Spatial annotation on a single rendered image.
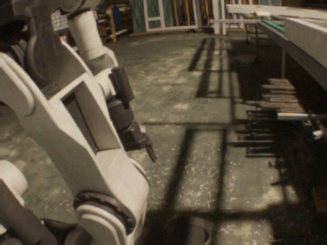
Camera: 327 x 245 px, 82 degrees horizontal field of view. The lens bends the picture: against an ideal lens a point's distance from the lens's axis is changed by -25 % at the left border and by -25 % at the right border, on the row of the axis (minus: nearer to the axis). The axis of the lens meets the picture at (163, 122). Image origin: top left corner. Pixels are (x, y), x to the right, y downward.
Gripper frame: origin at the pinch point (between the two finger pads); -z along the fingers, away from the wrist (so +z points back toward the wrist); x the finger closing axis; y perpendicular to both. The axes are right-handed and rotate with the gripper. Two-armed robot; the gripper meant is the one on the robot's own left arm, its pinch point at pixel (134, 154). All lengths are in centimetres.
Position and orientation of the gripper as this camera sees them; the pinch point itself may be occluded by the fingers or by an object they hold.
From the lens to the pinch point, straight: 72.9
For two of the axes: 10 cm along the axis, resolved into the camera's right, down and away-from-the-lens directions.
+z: -3.1, -8.5, -4.2
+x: 9.3, -1.7, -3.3
